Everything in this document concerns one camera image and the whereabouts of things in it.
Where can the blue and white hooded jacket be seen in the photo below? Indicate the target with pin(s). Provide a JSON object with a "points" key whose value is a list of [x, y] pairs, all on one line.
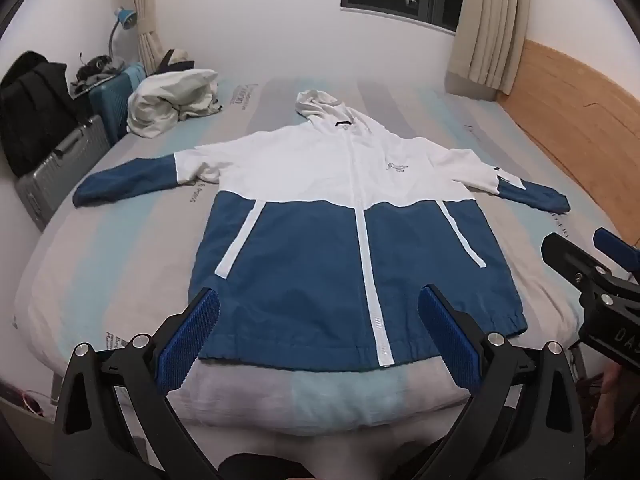
{"points": [[322, 235]]}

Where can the wooden headboard panel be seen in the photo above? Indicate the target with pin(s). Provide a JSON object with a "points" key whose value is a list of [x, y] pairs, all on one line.
{"points": [[586, 123]]}

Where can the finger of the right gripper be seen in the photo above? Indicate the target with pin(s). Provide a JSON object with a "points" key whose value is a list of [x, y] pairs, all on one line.
{"points": [[574, 264], [626, 256]]}

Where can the beige right curtain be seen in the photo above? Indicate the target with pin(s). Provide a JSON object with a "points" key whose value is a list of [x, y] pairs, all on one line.
{"points": [[487, 48]]}

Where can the grey hard suitcase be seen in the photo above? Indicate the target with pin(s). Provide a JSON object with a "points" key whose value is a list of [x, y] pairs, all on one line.
{"points": [[45, 189]]}

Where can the person's right hand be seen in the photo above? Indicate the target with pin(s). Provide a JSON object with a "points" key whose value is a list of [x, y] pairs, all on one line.
{"points": [[604, 419]]}

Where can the clutter on teal suitcase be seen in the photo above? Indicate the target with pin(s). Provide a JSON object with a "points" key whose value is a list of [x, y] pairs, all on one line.
{"points": [[98, 69]]}

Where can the blue desk lamp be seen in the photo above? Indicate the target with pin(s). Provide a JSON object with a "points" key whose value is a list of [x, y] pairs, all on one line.
{"points": [[125, 19]]}

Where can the black backpack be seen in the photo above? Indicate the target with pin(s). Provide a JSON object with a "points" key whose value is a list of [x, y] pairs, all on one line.
{"points": [[37, 112]]}

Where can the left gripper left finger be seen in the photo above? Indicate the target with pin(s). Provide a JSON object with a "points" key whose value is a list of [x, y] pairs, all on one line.
{"points": [[114, 420]]}

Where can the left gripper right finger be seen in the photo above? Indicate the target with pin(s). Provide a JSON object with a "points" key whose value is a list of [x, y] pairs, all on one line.
{"points": [[522, 420]]}

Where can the cream crumpled garment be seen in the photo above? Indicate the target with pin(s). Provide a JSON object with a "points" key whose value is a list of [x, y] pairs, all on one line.
{"points": [[161, 101]]}

